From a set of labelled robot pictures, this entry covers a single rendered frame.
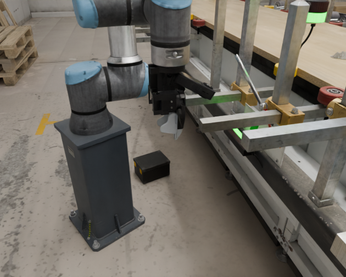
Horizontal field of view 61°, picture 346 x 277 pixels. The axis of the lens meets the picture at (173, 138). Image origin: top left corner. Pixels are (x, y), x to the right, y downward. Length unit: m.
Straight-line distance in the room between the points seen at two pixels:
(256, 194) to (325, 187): 0.88
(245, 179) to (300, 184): 0.87
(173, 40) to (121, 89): 0.62
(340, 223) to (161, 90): 0.53
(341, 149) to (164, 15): 0.49
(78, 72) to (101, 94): 0.13
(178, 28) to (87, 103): 0.68
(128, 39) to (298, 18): 0.65
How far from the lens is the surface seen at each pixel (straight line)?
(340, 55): 1.39
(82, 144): 1.24
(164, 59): 0.67
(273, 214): 1.57
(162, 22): 0.65
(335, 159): 0.77
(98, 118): 1.28
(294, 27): 0.86
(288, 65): 0.89
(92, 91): 1.23
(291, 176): 0.92
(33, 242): 1.75
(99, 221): 1.54
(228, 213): 1.76
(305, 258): 1.44
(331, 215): 0.84
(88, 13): 0.73
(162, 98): 0.70
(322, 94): 0.97
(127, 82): 1.24
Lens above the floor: 1.23
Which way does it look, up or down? 31 degrees down
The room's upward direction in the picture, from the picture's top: straight up
